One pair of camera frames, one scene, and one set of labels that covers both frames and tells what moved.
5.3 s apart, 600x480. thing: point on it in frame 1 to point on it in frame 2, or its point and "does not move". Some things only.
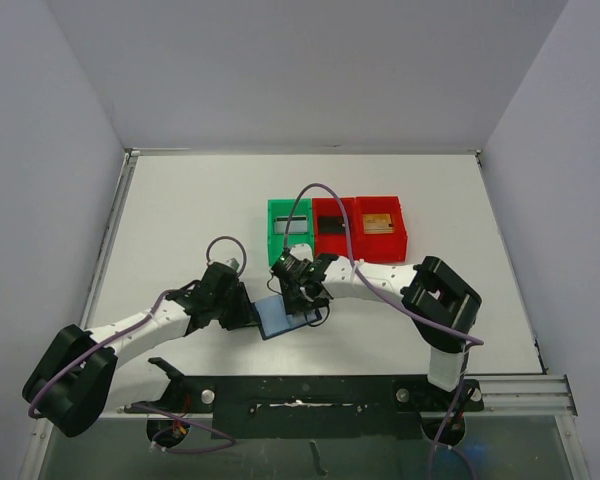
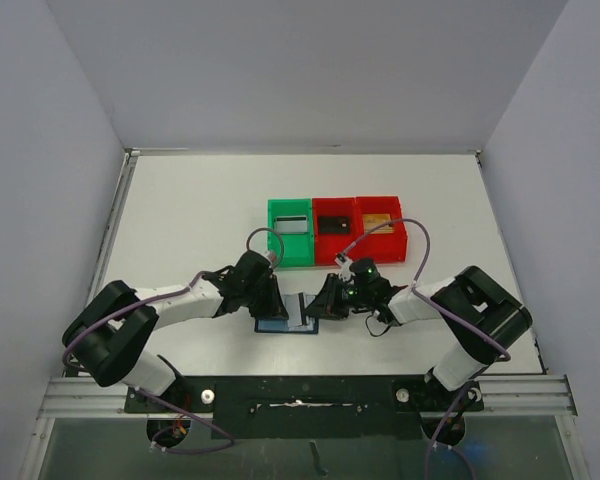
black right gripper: (296, 290) to (335, 296)
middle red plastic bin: (328, 225) does not move
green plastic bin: (288, 208) does not move
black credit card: (331, 225) does not move
